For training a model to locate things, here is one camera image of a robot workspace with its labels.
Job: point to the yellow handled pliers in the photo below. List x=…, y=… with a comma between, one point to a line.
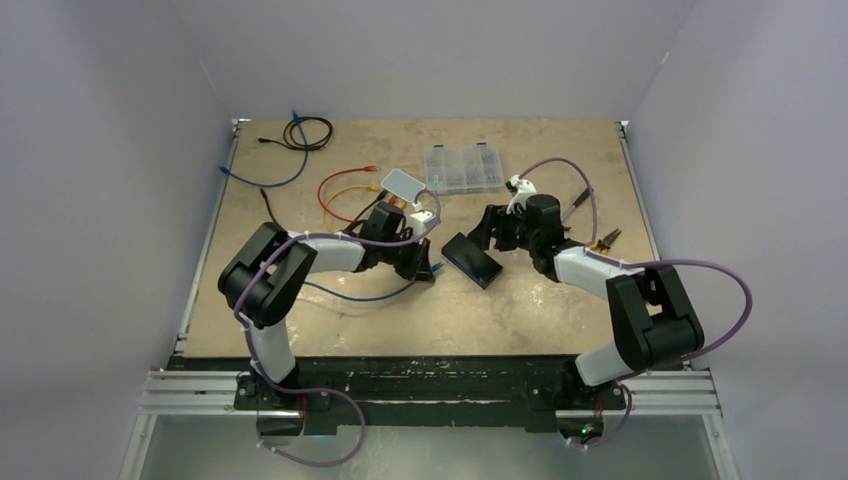
x=603, y=245

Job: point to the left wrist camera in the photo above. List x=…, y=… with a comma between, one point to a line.
x=420, y=222

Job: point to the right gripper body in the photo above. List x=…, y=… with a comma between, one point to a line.
x=512, y=231

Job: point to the hammer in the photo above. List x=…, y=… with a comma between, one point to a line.
x=575, y=204

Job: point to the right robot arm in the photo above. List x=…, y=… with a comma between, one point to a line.
x=652, y=318

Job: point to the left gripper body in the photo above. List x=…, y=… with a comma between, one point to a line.
x=406, y=258

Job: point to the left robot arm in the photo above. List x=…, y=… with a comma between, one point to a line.
x=263, y=281

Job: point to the black rectangular box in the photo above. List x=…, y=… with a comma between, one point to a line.
x=471, y=260

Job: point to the clear plastic organizer box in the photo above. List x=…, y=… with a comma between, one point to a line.
x=467, y=169

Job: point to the white network switch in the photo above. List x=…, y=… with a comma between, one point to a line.
x=402, y=185

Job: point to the black mounting base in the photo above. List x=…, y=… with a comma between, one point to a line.
x=538, y=393

